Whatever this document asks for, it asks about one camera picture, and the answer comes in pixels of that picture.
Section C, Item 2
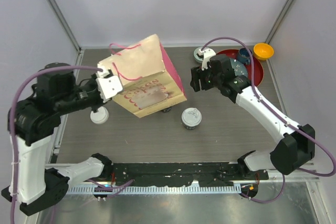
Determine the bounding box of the pink kraft paper bag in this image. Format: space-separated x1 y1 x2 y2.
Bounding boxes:
97 34 187 118

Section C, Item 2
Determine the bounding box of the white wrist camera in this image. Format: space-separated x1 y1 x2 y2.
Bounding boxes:
201 53 211 71
96 68 123 103

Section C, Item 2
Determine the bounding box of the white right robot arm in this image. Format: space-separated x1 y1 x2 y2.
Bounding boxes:
190 54 315 179

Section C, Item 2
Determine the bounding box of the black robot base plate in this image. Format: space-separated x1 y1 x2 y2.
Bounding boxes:
80 162 270 187

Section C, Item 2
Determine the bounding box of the orange bowl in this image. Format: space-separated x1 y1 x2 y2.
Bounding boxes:
253 43 274 61

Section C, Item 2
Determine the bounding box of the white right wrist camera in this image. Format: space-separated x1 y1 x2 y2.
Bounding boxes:
201 53 211 71

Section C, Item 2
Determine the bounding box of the dark blue ceramic plate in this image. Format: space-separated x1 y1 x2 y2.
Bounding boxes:
230 58 248 77

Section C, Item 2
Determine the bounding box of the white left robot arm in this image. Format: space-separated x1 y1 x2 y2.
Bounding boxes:
1 62 123 216

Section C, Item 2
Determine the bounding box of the red round tray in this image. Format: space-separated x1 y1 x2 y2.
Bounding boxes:
216 49 264 86

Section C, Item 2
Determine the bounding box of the black paper coffee cup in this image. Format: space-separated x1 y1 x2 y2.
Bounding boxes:
183 122 200 130

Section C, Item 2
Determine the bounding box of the mint green ceramic bowl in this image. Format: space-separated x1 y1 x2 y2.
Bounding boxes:
193 47 216 63

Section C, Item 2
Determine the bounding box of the dark blue ceramic mug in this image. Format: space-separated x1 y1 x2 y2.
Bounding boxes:
236 48 253 65

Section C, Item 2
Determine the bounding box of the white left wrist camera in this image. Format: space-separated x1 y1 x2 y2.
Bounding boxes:
96 68 123 103

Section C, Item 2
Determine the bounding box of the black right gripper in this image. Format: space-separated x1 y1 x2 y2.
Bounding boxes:
191 63 222 92

